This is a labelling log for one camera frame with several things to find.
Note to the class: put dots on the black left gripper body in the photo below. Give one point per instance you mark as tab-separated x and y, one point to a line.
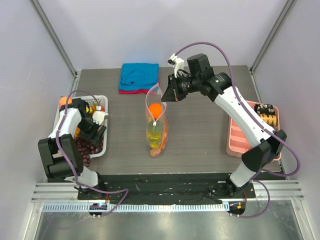
88	128

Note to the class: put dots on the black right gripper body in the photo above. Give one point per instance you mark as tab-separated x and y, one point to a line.
173	87

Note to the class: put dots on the dark red grape bunch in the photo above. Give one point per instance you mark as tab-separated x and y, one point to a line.
86	149

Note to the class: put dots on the orange fruit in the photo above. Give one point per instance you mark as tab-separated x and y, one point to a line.
155	110

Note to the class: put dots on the clear pink-dotted zip bag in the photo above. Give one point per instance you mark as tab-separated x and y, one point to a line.
154	95

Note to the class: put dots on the yellow mango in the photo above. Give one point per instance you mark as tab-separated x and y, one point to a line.
155	128

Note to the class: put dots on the orange carrot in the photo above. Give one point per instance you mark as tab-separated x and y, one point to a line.
157	151

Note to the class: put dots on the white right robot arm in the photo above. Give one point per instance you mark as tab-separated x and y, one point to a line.
266	143

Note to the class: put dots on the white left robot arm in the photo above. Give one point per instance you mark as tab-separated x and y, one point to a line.
60	156

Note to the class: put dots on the folded red cloth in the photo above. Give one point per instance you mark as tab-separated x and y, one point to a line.
135	87

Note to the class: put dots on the white fruit basket tray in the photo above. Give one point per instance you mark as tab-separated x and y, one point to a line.
103	100

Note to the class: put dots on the peach fruit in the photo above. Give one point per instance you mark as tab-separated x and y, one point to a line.
64	100

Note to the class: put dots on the folded blue cloth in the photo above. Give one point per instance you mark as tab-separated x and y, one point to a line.
139	72

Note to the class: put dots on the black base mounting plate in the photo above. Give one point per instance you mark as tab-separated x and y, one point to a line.
170	189

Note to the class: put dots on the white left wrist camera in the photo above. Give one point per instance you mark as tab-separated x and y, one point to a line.
99	116

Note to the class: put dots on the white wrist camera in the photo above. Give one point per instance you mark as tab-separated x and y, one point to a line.
177	63
99	116

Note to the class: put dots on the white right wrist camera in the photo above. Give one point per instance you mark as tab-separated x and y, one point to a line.
177	63

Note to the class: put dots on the white slotted cable duct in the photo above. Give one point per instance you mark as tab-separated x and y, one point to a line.
93	207

